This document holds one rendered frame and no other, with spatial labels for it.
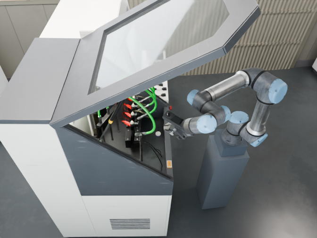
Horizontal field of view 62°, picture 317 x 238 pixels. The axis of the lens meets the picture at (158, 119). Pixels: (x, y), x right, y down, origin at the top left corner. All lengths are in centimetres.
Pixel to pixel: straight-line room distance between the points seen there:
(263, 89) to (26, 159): 128
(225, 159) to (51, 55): 133
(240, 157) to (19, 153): 142
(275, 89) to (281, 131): 207
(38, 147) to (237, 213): 190
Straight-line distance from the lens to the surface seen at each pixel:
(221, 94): 134
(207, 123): 112
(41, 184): 175
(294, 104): 393
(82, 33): 176
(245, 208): 274
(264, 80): 146
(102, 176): 158
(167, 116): 126
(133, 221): 214
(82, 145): 136
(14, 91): 147
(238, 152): 199
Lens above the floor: 236
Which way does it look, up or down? 47 degrees down
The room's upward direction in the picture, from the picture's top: 2 degrees clockwise
